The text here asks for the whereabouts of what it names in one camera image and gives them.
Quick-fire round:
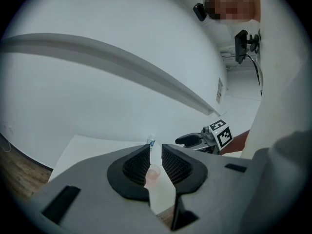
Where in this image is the white square table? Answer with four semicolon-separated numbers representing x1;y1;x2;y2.
48;135;186;219

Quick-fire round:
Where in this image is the person's beige shirt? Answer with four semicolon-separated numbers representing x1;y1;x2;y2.
240;0;312;160

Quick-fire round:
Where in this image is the small clear white-capped bottle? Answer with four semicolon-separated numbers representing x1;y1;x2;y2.
147;133;156;151

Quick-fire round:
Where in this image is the black head-worn camera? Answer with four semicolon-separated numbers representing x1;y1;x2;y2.
193;2;208;22

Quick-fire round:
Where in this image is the person's head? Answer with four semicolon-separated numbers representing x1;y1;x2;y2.
204;0;262;24

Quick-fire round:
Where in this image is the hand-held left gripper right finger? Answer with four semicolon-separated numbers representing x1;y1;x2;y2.
161;144;264;234

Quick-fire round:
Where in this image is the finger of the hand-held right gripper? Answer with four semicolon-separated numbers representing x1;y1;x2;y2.
182;143;216;154
175;132;203;146

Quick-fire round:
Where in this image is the person's right forearm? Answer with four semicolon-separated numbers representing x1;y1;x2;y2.
220;129;251;156

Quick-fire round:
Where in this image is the white floor cable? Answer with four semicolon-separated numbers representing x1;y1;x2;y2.
0;134;13;154

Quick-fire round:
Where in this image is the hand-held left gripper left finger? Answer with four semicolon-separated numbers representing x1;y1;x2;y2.
24;144;172;234

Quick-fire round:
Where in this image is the pink dimpled glass cup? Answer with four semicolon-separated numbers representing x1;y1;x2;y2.
143;164;161;189

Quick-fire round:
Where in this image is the white wall notice sheet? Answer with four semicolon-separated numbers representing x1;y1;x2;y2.
216;77;224;104

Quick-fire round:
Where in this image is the black tablet cable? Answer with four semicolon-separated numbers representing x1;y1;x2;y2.
246;54;263;96

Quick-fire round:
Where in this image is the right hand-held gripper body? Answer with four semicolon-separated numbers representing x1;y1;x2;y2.
198;119;234;156

